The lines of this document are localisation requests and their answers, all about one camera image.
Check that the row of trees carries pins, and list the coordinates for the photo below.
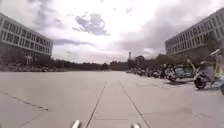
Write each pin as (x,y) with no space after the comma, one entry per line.
(100,65)

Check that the tower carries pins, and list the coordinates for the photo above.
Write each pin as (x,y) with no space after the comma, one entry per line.
(129,55)

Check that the robot's own part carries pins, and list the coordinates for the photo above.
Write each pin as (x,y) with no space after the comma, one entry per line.
(76,124)
(135,126)

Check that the grey multi-storey building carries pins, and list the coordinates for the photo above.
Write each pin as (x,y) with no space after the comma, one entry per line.
(20,40)
(195,38)

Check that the low bushes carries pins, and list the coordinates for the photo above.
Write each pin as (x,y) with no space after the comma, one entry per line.
(26,68)

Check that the row of parked scooters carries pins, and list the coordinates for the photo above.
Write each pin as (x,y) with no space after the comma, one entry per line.
(186,73)

